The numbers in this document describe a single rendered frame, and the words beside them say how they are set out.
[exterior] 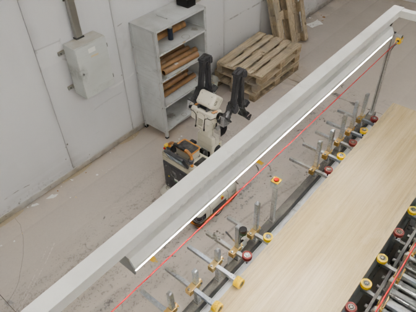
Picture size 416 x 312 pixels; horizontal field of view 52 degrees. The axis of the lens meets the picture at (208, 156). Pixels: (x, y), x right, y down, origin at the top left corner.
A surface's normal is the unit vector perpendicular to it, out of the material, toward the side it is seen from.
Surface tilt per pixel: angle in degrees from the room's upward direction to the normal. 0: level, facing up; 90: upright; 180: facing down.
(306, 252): 0
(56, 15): 90
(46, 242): 0
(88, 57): 90
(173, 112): 0
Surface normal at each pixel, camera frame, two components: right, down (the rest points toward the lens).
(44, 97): 0.76, 0.42
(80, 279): -0.03, -0.74
